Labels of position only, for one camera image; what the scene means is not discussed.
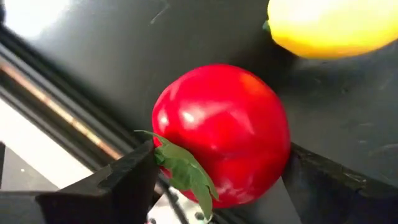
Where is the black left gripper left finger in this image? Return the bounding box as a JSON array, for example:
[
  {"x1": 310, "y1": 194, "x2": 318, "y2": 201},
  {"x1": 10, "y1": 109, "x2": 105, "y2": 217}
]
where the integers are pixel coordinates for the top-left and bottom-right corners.
[{"x1": 0, "y1": 139, "x2": 160, "y2": 224}]

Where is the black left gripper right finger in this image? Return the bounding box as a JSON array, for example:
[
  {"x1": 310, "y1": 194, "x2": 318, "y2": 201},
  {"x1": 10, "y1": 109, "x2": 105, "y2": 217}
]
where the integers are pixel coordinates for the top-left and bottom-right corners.
[{"x1": 282, "y1": 142, "x2": 398, "y2": 224}]

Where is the red tomato green calyx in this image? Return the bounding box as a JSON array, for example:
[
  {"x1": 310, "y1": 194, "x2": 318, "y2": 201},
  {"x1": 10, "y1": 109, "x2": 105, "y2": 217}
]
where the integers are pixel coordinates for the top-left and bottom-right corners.
[{"x1": 134, "y1": 63, "x2": 292, "y2": 220}]

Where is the yellow lemon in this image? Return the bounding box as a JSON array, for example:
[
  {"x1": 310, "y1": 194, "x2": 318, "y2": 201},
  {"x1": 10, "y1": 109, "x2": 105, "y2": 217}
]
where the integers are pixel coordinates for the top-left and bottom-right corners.
[{"x1": 262, "y1": 0, "x2": 398, "y2": 60}]

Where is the black table frame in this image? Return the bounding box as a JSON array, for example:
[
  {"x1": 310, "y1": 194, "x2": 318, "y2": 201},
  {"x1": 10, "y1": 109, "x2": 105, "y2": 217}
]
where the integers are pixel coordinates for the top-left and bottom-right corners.
[{"x1": 0, "y1": 21, "x2": 147, "y2": 175}]

